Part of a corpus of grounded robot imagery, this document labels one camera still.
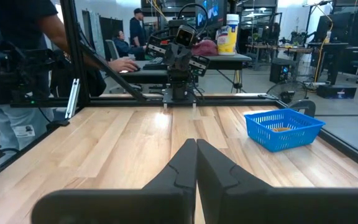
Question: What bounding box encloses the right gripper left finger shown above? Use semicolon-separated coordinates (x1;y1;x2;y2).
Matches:
31;138;198;224

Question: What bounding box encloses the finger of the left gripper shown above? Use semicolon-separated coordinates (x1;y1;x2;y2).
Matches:
178;46;194;72
165;43;180;72

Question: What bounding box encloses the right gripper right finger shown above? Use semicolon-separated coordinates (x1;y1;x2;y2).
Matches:
196;139;358;224

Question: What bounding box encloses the person's forearm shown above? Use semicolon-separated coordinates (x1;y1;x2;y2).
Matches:
39;14;117;71

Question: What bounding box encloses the black keyboard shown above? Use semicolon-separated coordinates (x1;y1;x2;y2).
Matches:
142;56;168;71

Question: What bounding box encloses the standing person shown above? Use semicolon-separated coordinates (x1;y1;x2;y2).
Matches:
129;7;148;47

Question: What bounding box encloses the dark grey desk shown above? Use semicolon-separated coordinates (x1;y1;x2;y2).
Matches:
118;60;200;93

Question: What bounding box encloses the seated person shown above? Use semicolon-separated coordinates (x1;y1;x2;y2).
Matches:
112;30;146;62

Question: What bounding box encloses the person's hand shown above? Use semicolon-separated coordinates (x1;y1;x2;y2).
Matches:
108;57;139;74

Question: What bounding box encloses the grey office chair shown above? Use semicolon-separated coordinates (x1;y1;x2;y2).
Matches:
105;39;121;62

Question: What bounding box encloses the computer monitor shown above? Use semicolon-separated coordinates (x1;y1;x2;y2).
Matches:
195;0;229;31

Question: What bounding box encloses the blue plastic basket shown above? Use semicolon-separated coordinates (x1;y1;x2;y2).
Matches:
243;108;326;153

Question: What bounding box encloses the wooden workbench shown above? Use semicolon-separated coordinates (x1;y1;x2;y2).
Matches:
246;43;314;71

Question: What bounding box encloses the black speaker box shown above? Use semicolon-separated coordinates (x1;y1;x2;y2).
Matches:
268;58;294;84

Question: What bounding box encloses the black floor fan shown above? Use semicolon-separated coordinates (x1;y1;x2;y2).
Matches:
265;80;310;106

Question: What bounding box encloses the flat black box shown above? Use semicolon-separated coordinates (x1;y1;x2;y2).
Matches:
316;84;358;100

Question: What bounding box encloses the dark standing desk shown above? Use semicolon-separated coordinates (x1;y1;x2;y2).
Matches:
308;42;358;86

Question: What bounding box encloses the white id badge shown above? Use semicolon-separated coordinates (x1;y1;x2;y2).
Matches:
12;124;36;139

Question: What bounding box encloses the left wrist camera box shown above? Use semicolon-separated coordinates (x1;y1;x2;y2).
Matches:
175;24;198;48

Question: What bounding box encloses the silver metal bracket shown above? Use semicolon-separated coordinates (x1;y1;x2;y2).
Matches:
65;77;81;119

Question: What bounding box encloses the black frame clamp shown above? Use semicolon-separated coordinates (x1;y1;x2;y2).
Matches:
288;99;317;118

